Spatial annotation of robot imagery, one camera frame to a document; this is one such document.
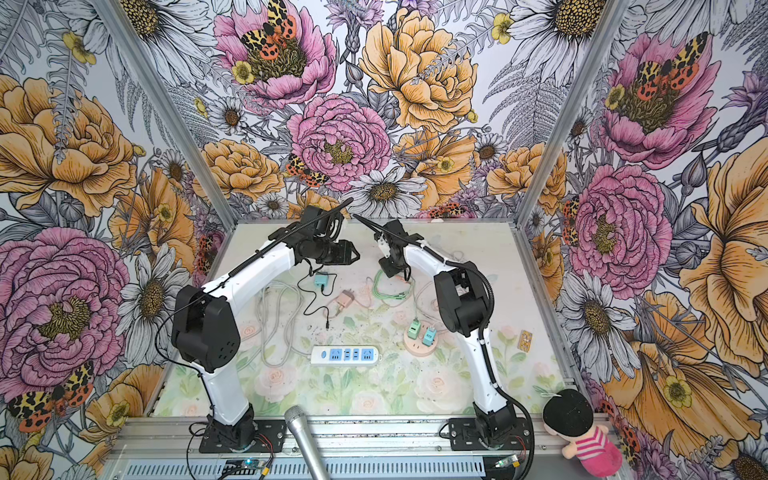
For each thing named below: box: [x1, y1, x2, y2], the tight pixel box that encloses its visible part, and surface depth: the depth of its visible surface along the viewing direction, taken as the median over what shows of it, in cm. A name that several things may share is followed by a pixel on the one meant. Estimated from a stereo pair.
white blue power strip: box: [310, 346, 379, 365], surface depth 87 cm
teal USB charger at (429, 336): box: [422, 327, 437, 347], surface depth 86 cm
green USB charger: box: [408, 318, 421, 340], surface depth 87 cm
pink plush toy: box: [542, 388, 623, 478], surface depth 71 cm
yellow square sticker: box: [519, 330, 533, 353], surface depth 91 cm
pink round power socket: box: [404, 326, 438, 357], surface depth 89 cm
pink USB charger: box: [336, 290, 355, 308], surface depth 101 cm
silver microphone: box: [284, 405, 331, 480], surface depth 73 cm
